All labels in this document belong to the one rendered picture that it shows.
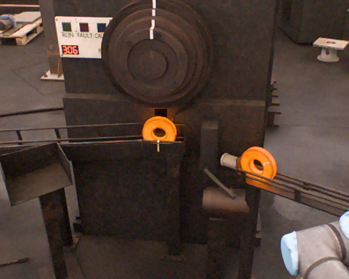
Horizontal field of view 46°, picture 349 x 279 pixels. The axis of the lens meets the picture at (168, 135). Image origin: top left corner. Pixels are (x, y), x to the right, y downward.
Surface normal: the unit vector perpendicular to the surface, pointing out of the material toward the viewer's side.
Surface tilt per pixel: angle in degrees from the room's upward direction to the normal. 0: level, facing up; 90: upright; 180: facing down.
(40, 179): 5
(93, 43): 90
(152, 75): 90
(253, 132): 90
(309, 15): 90
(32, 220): 0
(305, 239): 8
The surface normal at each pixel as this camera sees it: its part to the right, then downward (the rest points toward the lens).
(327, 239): -0.03, -0.53
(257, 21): -0.13, 0.48
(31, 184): -0.09, -0.85
